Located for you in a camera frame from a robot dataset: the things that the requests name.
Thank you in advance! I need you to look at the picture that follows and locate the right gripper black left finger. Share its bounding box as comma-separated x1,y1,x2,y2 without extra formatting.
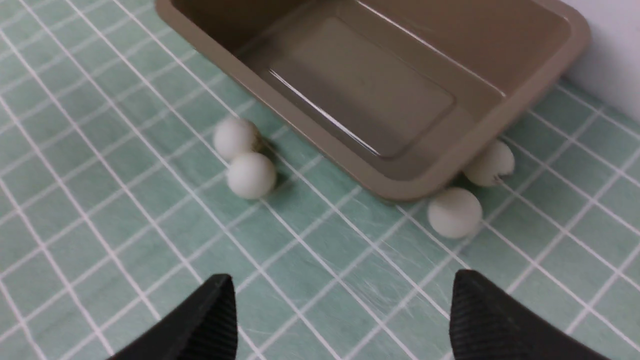
110,274,239,360

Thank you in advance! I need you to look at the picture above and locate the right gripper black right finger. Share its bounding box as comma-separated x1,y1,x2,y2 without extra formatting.
449,269,604,360

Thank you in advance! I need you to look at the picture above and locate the white ping-pong ball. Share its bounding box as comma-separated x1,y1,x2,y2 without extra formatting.
462,140,515,187
212,117,263,162
226,152,277,200
426,187,483,239

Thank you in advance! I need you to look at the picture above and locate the olive green plastic bin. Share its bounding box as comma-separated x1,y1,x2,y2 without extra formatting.
155,0,592,201

